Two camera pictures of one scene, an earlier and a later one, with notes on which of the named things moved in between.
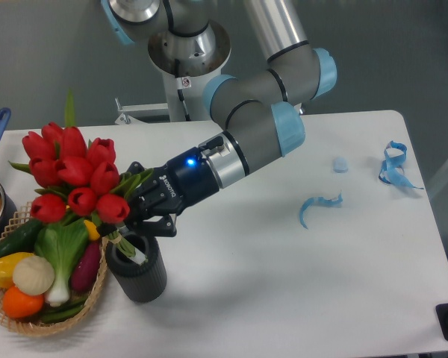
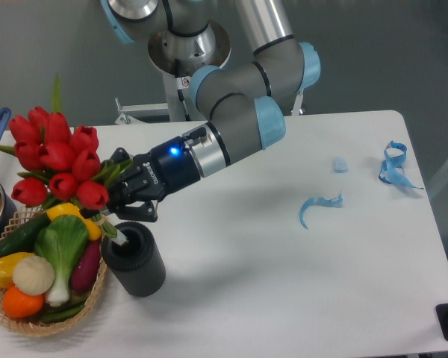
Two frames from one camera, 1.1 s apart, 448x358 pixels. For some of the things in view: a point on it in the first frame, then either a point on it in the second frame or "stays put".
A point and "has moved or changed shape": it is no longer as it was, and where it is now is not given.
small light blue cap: x=340 y=165 stays put
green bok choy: x=63 y=244 stays put
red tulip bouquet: x=78 y=177 has moved or changed shape
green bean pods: x=63 y=311 stays put
